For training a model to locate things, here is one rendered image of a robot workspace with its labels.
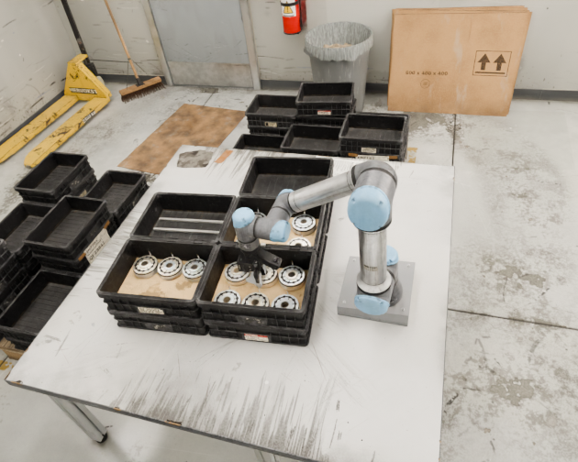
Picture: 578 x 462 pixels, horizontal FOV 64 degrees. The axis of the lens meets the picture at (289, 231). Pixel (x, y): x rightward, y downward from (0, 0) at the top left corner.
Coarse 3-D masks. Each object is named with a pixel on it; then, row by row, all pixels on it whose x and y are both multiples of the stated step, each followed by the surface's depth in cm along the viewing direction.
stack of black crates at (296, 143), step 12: (288, 132) 322; (300, 132) 331; (312, 132) 328; (324, 132) 326; (336, 132) 323; (288, 144) 324; (300, 144) 328; (312, 144) 327; (324, 144) 325; (336, 144) 324; (336, 156) 303
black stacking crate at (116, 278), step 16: (128, 256) 193; (160, 256) 196; (176, 256) 194; (192, 256) 192; (208, 256) 190; (112, 272) 181; (112, 288) 182; (112, 304) 178; (128, 304) 175; (144, 304) 174; (160, 304) 172
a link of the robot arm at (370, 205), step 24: (360, 192) 126; (384, 192) 127; (360, 216) 128; (384, 216) 126; (360, 240) 140; (384, 240) 139; (360, 264) 150; (384, 264) 146; (360, 288) 154; (384, 288) 151; (384, 312) 156
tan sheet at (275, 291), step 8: (224, 272) 187; (224, 280) 184; (224, 288) 181; (232, 288) 181; (240, 288) 181; (248, 288) 180; (256, 288) 180; (272, 288) 179; (280, 288) 179; (304, 288) 177; (240, 296) 178; (272, 296) 176; (296, 296) 175
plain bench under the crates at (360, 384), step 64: (192, 192) 248; (448, 192) 227; (448, 256) 198; (64, 320) 195; (320, 320) 182; (64, 384) 173; (128, 384) 170; (192, 384) 167; (256, 384) 165; (320, 384) 162; (384, 384) 160; (256, 448) 152; (320, 448) 147; (384, 448) 145
